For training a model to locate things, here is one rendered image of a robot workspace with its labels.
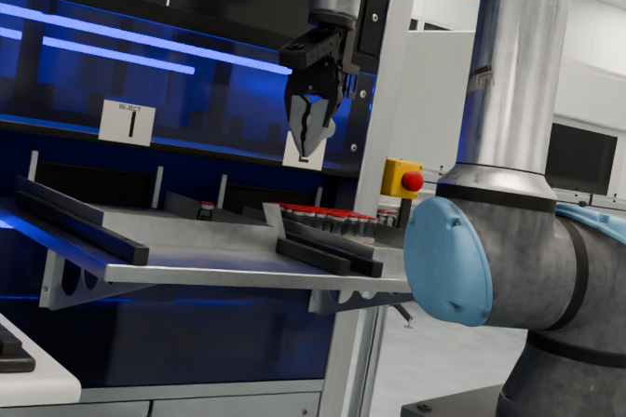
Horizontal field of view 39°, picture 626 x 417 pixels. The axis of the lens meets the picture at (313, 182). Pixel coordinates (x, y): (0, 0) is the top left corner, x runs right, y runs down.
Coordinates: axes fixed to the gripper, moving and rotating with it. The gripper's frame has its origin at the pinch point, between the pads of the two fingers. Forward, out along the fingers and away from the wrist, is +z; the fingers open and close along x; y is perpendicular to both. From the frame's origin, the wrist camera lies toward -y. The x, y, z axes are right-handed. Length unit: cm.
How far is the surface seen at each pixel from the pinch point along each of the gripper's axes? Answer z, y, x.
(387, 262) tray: 13.4, -3.5, -17.9
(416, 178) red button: 2.2, 42.1, -2.1
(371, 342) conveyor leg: 39, 62, 10
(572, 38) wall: -153, 801, 153
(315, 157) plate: 1.4, 23.6, 10.3
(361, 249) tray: 12.3, -5.1, -14.4
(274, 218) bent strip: 10.9, -1.8, 1.9
